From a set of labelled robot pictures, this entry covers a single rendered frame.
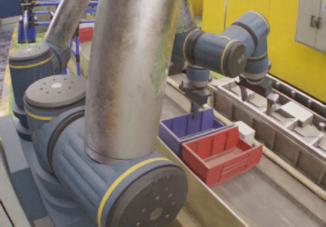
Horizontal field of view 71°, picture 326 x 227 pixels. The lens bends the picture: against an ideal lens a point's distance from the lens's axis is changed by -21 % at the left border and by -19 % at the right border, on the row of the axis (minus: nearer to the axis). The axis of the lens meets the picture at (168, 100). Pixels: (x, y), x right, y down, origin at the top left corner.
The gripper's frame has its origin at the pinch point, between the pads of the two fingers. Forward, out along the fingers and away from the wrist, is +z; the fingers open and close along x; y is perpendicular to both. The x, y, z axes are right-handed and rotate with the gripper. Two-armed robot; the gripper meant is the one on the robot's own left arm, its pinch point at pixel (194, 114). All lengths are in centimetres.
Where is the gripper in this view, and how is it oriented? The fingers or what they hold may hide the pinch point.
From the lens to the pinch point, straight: 140.2
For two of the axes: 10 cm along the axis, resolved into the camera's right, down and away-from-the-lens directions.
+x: -5.0, -4.1, 7.7
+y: 8.7, -1.8, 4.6
